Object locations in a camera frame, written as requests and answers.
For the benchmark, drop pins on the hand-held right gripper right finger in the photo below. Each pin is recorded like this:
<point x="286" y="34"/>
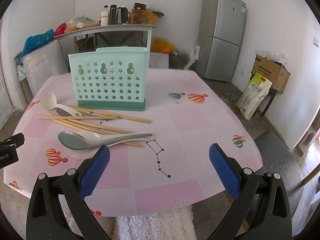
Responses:
<point x="223" y="170"/>

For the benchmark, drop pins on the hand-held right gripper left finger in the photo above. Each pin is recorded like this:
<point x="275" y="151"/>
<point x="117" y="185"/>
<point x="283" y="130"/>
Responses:
<point x="95" y="172"/>

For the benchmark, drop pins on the large metal spoon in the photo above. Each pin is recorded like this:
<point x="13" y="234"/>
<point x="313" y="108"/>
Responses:
<point x="75" y="141"/>

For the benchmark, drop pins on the pile of wooden chopsticks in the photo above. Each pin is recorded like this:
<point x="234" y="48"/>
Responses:
<point x="100" y="126"/>

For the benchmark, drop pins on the white round ladle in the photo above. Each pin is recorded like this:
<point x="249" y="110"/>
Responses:
<point x="48" y="100"/>

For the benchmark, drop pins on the small metal spoon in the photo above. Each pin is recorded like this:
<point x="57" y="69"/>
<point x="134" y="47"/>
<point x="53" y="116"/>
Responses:
<point x="62" y="111"/>

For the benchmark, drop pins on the mint green utensil holder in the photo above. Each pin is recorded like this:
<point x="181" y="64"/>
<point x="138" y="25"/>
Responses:
<point x="107" y="80"/>

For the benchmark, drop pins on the pink printed tablecloth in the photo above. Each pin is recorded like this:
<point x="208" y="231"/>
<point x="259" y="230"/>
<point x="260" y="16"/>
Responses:
<point x="190" y="135"/>

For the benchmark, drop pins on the white and yellow rice bag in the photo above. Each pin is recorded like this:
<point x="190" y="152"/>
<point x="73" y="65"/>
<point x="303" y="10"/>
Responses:
<point x="253" y="97"/>

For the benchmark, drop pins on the white fluffy cloth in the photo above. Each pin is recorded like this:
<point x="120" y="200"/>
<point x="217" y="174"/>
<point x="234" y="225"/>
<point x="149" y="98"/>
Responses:
<point x="155" y="226"/>

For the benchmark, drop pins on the small wooden stool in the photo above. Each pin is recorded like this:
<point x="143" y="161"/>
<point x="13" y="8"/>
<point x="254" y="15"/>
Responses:
<point x="271" y="97"/>

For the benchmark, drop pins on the grey quilted storage bag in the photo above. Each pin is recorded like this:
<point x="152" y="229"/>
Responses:
<point x="43" y="65"/>

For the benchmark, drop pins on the brown cardboard box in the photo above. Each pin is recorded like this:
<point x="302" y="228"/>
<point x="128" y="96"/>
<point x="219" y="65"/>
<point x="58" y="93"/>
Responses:
<point x="268" y="73"/>

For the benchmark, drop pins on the blue plastic bag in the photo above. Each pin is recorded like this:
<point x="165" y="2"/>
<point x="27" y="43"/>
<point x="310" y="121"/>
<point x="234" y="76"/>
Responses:
<point x="35" y="41"/>

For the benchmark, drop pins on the white flat box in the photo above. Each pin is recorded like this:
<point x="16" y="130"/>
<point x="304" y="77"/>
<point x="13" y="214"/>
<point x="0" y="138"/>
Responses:
<point x="158" y="60"/>

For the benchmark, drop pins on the grey refrigerator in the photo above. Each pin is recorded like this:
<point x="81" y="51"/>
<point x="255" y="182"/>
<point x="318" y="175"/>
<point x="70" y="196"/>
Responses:
<point x="221" y="35"/>

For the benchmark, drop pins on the red plastic bag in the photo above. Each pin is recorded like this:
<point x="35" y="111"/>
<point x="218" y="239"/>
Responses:
<point x="60" y="29"/>

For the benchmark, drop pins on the orange yellow plastic bag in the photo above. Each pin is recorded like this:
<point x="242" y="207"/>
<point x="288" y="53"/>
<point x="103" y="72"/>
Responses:
<point x="162" y="46"/>

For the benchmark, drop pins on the grey side table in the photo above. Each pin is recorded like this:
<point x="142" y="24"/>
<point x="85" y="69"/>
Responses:
<point x="112" y="28"/>

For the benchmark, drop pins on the clear bag of snacks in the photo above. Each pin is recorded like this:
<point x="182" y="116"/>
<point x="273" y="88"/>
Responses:
<point x="82" y="23"/>

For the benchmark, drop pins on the white plastic bottle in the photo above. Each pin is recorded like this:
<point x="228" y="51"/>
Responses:
<point x="105" y="17"/>

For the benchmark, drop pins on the black thermos bottle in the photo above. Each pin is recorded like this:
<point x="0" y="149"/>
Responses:
<point x="113" y="15"/>

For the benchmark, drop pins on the black electric kettle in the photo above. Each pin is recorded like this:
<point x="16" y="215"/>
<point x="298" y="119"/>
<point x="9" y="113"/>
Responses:
<point x="122" y="15"/>

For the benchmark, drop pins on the colourful snack boxes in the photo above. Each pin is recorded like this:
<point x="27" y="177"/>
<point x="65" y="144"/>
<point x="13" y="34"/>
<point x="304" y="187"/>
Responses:
<point x="138" y="13"/>

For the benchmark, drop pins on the yellow snack bag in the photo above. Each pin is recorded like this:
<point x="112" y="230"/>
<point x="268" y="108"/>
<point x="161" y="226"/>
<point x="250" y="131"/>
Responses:
<point x="155" y="17"/>

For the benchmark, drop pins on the wooden door frame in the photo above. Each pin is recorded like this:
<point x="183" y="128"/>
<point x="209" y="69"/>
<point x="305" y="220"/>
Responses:
<point x="306" y="137"/>

